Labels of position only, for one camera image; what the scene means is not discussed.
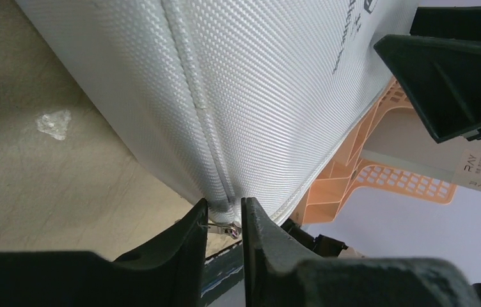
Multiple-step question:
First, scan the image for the white cardboard folder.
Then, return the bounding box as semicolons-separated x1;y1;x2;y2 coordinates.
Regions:
361;109;481;192

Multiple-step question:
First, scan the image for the grey medicine case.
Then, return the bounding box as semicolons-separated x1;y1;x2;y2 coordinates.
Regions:
19;1;419;224

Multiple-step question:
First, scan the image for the peach plastic desk organizer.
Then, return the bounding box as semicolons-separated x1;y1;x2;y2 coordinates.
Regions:
289;78;458;225

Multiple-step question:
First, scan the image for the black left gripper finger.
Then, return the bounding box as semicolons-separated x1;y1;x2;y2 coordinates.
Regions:
374;35;481;143
410;6;481;42
241;198;481;306
0;200;208;306

